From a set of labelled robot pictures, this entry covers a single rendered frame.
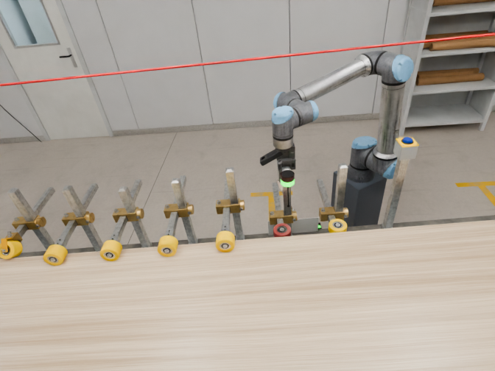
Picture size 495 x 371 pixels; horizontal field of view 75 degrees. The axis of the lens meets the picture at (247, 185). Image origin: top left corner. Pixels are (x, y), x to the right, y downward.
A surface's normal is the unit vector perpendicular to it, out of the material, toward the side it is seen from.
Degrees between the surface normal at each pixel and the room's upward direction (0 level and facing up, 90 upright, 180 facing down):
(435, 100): 90
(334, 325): 0
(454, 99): 90
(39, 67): 90
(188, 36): 90
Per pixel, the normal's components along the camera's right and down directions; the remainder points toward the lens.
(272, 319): -0.10, -0.79
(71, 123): -0.04, 0.61
